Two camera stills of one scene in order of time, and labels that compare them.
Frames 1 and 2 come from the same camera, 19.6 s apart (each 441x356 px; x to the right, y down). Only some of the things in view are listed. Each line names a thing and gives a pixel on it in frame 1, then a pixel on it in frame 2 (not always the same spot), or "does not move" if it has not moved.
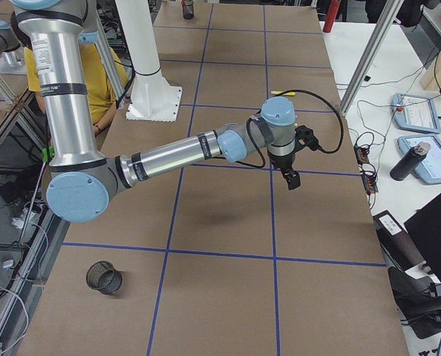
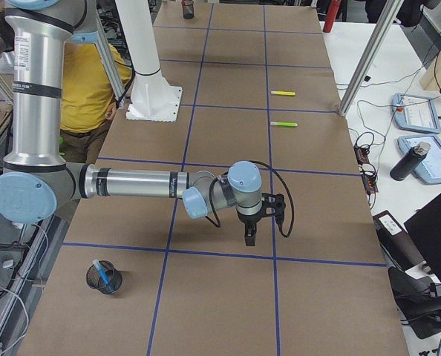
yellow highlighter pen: [278, 92] does not move
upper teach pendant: [415, 113] does not move
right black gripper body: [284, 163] -> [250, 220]
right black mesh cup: [103, 277] does not move
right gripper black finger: [292, 179] -> [250, 231]
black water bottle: [410, 162] does not move
